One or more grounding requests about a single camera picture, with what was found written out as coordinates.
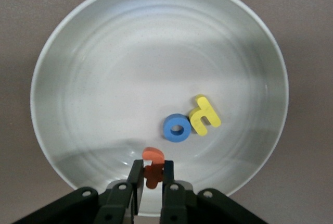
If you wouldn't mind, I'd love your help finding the orange letter t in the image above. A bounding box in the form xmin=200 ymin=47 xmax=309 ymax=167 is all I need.
xmin=142 ymin=147 xmax=165 ymax=190

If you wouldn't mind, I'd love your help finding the beige brown plate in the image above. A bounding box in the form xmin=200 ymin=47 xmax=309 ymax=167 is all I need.
xmin=30 ymin=0 xmax=289 ymax=217

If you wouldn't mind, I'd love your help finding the brown table cover sheet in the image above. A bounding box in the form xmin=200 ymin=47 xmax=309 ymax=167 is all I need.
xmin=0 ymin=0 xmax=333 ymax=224

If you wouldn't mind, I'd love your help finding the blue letter o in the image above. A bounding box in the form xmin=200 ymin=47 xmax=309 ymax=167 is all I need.
xmin=163 ymin=113 xmax=193 ymax=143

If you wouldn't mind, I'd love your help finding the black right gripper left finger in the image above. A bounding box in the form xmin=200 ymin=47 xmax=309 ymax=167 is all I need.
xmin=10 ymin=159 xmax=145 ymax=224

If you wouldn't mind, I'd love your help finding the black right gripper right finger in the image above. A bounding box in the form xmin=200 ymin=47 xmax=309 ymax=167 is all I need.
xmin=160 ymin=160 xmax=268 ymax=224

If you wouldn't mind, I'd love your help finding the yellow letter h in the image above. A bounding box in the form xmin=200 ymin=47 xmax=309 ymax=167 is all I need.
xmin=189 ymin=94 xmax=222 ymax=136

